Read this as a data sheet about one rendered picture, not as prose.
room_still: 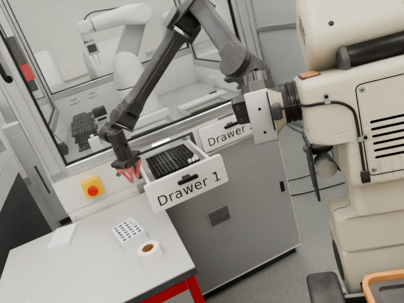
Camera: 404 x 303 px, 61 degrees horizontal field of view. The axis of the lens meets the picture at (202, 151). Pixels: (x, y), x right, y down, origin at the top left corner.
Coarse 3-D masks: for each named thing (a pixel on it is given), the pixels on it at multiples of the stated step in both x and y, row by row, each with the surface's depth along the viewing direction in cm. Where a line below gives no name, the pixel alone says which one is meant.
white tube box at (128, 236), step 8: (120, 224) 122; (128, 224) 121; (136, 224) 119; (112, 232) 120; (120, 232) 118; (128, 232) 116; (136, 232) 114; (144, 232) 114; (120, 240) 112; (128, 240) 112; (136, 240) 113; (144, 240) 115; (128, 248) 112
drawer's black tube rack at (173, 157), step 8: (184, 144) 146; (168, 152) 144; (176, 152) 142; (184, 152) 139; (152, 160) 141; (160, 160) 138; (168, 160) 136; (176, 160) 134; (184, 160) 132; (152, 168) 134; (160, 168) 131; (168, 168) 128
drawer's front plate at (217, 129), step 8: (224, 120) 151; (232, 120) 153; (208, 128) 150; (216, 128) 151; (232, 128) 154; (240, 128) 155; (248, 128) 156; (200, 136) 150; (208, 136) 151; (216, 136) 152; (232, 136) 155; (240, 136) 156; (208, 144) 152; (216, 144) 153; (224, 144) 155
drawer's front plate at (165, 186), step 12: (216, 156) 119; (192, 168) 117; (204, 168) 119; (216, 168) 120; (156, 180) 115; (168, 180) 115; (192, 180) 118; (156, 192) 115; (168, 192) 117; (192, 192) 120; (156, 204) 116; (168, 204) 118
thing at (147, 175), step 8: (176, 144) 151; (192, 144) 145; (160, 152) 149; (192, 152) 150; (200, 152) 135; (144, 160) 148; (200, 160) 141; (144, 168) 149; (144, 176) 130; (152, 176) 142
